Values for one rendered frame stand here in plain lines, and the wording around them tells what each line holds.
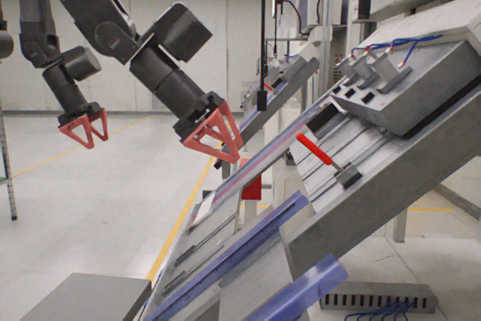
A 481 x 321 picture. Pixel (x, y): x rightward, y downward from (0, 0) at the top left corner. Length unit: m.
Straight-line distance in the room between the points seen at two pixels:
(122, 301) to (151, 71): 0.66
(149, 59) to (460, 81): 0.41
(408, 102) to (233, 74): 8.81
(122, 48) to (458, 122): 0.43
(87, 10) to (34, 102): 10.49
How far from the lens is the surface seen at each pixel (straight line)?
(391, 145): 0.56
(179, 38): 0.53
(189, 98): 0.53
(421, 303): 0.99
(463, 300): 1.10
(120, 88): 9.93
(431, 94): 0.53
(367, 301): 0.95
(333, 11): 1.93
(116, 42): 0.52
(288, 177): 1.99
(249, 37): 9.29
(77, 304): 1.06
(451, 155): 0.51
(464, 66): 0.55
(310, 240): 0.50
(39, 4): 0.97
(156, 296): 0.79
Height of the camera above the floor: 1.17
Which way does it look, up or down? 12 degrees down
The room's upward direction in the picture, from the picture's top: straight up
